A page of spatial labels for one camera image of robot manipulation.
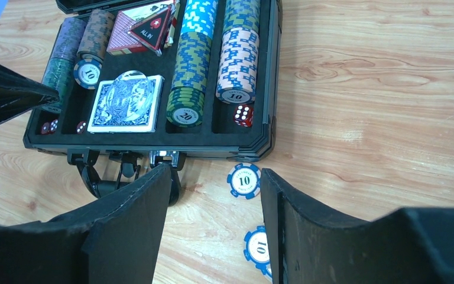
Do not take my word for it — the blue playing card deck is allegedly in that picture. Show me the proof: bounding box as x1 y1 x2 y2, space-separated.
86 75 164 133

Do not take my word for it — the red single die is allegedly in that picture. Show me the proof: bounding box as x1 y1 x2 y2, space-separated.
76 121 87 134

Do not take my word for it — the red triangular card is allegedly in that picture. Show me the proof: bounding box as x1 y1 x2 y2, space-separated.
127 4 176 57

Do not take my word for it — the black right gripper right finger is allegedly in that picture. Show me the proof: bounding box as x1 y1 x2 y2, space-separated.
261 169 454 283

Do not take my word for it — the black poker set case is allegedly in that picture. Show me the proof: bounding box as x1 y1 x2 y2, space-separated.
22 0 283 206

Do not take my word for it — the dark green poker chip stack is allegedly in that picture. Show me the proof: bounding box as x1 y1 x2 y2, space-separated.
223 0 260 32

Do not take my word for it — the red playing card deck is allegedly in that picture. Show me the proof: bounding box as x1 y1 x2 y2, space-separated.
106 1 180 56

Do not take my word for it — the pink white poker chip stack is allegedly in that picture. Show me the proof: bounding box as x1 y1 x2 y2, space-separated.
216 27 260 104

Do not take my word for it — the blue yellow poker chip stack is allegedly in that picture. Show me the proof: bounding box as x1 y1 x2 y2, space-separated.
171 31 212 93

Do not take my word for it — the purple poker chip stack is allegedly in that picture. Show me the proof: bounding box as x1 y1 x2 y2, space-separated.
51 17 86 62

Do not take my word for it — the red die pair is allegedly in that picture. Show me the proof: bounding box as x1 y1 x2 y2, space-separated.
40 119 59 135

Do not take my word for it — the blue white chip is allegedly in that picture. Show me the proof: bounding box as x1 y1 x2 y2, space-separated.
262 263 273 283

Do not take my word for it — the red die by chips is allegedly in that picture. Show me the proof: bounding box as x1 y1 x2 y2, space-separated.
233 104 254 127

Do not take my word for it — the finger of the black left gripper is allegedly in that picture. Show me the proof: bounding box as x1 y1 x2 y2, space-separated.
0 65 59 124

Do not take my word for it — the light blue poker chip stack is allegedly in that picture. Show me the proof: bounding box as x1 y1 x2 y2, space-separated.
180 0 218 39

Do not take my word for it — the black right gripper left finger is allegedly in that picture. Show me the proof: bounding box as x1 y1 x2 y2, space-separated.
0 164 171 283

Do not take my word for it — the clear pink dealer button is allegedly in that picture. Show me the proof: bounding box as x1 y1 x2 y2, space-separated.
106 70 153 121

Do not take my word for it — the teal poker chip stack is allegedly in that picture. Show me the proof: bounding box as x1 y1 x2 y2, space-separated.
42 57 74 114

